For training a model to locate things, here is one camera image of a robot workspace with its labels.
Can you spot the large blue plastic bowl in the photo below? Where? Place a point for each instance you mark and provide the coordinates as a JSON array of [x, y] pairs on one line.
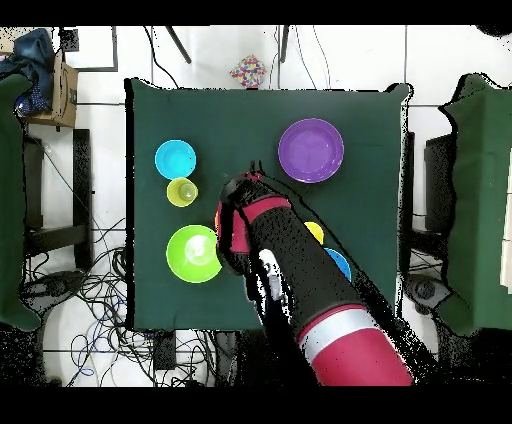
[[342, 262]]

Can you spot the black tripod leg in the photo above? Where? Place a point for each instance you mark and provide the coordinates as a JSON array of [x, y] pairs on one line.
[[284, 44], [180, 46]]

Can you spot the translucent yellow plastic cup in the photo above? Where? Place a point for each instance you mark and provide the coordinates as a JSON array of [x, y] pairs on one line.
[[182, 192]]

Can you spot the black bench frame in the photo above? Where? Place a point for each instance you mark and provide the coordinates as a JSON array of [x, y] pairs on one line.
[[82, 180]]

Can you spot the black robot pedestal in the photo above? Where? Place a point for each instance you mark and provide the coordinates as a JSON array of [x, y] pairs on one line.
[[228, 356]]

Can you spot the brown cardboard box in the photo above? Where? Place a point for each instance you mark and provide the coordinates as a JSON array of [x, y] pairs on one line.
[[64, 96]]

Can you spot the large orange plastic bowl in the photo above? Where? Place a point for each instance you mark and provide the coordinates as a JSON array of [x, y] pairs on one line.
[[216, 222]]

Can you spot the purple plastic bowl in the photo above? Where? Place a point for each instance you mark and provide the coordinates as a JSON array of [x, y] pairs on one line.
[[311, 151]]

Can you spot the colourful patterned box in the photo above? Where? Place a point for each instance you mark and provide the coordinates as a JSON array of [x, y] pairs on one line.
[[248, 72]]

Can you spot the blue fabric bundle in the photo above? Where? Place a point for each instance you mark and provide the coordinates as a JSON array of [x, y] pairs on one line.
[[32, 52]]

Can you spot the green cloth covered table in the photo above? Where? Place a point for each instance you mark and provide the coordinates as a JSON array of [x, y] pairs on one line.
[[484, 160], [10, 200]]

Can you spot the dark green tablecloth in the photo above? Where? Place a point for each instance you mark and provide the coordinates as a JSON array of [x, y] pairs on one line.
[[200, 120]]

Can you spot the yellow-orange plastic cup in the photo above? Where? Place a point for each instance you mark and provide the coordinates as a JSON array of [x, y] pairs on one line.
[[316, 230]]

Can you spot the small cyan plastic bowl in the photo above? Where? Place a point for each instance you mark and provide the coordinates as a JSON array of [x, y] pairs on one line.
[[175, 159]]

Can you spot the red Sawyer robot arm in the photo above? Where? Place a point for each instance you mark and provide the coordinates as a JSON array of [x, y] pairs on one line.
[[304, 260]]

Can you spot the green plastic bowl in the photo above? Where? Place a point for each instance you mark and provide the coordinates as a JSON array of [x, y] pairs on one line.
[[192, 254]]

